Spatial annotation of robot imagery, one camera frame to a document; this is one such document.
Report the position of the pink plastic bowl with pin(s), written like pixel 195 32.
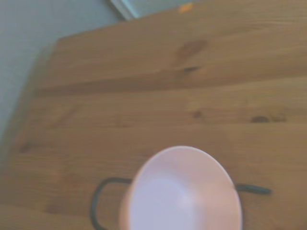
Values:
pixel 182 196

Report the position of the small orange scrap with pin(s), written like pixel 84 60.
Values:
pixel 185 7

